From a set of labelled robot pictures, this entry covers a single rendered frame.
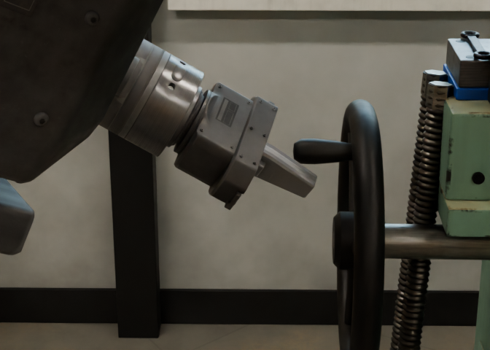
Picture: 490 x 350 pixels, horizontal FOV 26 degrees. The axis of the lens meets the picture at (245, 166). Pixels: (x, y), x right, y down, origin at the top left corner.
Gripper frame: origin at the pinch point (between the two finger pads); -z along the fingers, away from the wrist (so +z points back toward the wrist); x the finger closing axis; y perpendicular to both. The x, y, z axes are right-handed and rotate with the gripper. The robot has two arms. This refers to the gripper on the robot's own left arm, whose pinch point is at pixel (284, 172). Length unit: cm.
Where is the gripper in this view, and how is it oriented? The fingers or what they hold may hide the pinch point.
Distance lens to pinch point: 99.0
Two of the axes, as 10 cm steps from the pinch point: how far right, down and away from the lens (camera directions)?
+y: 4.5, -5.9, -6.8
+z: -8.6, -4.8, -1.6
